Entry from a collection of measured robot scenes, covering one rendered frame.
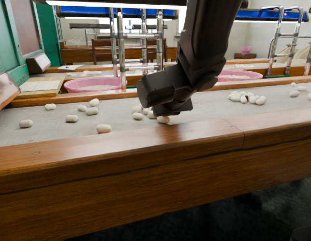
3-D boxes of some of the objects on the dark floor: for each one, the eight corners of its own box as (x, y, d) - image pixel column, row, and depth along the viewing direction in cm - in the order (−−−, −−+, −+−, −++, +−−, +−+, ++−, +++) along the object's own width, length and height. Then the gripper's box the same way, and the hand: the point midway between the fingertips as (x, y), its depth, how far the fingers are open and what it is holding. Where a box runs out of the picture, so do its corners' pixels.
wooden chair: (162, 106, 300) (163, 38, 265) (144, 99, 330) (143, 38, 295) (183, 100, 326) (186, 38, 291) (164, 94, 356) (166, 38, 321)
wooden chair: (97, 113, 274) (89, 39, 239) (97, 103, 313) (90, 38, 278) (130, 110, 285) (127, 39, 250) (126, 101, 323) (123, 38, 288)
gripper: (161, 105, 44) (146, 125, 58) (204, 101, 47) (179, 122, 61) (155, 76, 46) (142, 103, 60) (197, 74, 49) (175, 100, 63)
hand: (162, 111), depth 60 cm, fingers closed
